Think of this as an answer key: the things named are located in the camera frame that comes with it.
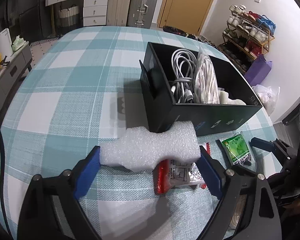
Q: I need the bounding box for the black round basket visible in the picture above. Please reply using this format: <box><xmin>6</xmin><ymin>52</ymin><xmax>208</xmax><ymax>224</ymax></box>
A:
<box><xmin>162</xmin><ymin>25</ymin><xmax>187</xmax><ymax>37</ymax></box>

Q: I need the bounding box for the black cardboard box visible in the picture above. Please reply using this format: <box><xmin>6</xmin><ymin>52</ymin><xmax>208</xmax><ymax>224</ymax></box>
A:
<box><xmin>140</xmin><ymin>42</ymin><xmax>262</xmax><ymax>136</ymax></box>

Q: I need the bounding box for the red white tissue pack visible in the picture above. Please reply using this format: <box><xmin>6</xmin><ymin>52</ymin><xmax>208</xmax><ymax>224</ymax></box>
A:
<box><xmin>153</xmin><ymin>159</ymin><xmax>207</xmax><ymax>195</ymax></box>

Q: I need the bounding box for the person's right hand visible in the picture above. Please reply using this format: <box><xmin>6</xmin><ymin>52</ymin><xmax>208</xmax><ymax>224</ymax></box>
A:
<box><xmin>287</xmin><ymin>199</ymin><xmax>300</xmax><ymax>214</ymax></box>

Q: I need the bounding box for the checkered tablecloth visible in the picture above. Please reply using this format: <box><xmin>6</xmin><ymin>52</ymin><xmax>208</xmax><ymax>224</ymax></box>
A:
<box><xmin>0</xmin><ymin>24</ymin><xmax>277</xmax><ymax>240</ymax></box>

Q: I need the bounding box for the wooden door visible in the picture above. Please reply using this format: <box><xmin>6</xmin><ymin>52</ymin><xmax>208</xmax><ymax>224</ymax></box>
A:
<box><xmin>157</xmin><ymin>0</ymin><xmax>213</xmax><ymax>35</ymax></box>

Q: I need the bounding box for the bagged white cable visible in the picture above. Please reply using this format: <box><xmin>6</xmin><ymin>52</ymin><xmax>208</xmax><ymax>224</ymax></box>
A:
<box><xmin>193</xmin><ymin>45</ymin><xmax>221</xmax><ymax>105</ymax></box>

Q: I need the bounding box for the green white packet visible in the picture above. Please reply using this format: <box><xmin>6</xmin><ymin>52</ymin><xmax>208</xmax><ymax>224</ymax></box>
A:
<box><xmin>217</xmin><ymin>132</ymin><xmax>255</xmax><ymax>167</ymax></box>

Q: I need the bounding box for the white grey cable bundle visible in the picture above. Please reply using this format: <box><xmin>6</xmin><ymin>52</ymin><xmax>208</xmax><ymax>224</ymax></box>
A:
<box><xmin>169</xmin><ymin>48</ymin><xmax>198</xmax><ymax>104</ymax></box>

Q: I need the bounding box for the silver suitcase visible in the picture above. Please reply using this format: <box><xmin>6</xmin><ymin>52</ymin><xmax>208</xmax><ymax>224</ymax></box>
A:
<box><xmin>126</xmin><ymin>0</ymin><xmax>158</xmax><ymax>29</ymax></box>

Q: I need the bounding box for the beige suitcase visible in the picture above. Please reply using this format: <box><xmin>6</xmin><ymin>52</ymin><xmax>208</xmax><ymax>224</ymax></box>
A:
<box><xmin>106</xmin><ymin>0</ymin><xmax>130</xmax><ymax>26</ymax></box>

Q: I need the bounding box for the white plastic bag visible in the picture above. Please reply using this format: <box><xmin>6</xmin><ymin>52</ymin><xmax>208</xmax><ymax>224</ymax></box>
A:
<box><xmin>253</xmin><ymin>85</ymin><xmax>280</xmax><ymax>116</ymax></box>

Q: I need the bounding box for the dark refrigerator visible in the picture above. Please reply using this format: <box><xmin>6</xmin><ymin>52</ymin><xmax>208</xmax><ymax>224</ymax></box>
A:
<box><xmin>6</xmin><ymin>0</ymin><xmax>52</xmax><ymax>42</ymax></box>

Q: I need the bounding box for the purple bag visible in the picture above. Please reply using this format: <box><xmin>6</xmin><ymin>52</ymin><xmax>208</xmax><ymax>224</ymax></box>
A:
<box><xmin>244</xmin><ymin>54</ymin><xmax>273</xmax><ymax>87</ymax></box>

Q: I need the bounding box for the woven laundry basket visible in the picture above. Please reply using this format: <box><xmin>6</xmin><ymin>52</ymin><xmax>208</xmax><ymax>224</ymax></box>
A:
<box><xmin>58</xmin><ymin>6</ymin><xmax>80</xmax><ymax>28</ymax></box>

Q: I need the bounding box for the white drawer desk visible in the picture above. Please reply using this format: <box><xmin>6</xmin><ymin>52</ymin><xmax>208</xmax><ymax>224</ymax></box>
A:
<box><xmin>45</xmin><ymin>0</ymin><xmax>108</xmax><ymax>35</ymax></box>

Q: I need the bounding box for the grey side cabinet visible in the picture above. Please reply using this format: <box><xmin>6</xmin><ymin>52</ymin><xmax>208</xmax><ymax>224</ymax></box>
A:
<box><xmin>0</xmin><ymin>41</ymin><xmax>32</xmax><ymax>112</ymax></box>

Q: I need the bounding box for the wooden shoe rack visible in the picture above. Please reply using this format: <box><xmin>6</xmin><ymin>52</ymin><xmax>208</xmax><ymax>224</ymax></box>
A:
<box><xmin>218</xmin><ymin>4</ymin><xmax>276</xmax><ymax>74</ymax></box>

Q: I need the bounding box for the white foam block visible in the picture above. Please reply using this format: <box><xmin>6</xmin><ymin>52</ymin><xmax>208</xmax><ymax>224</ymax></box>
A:
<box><xmin>99</xmin><ymin>121</ymin><xmax>201</xmax><ymax>172</ymax></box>

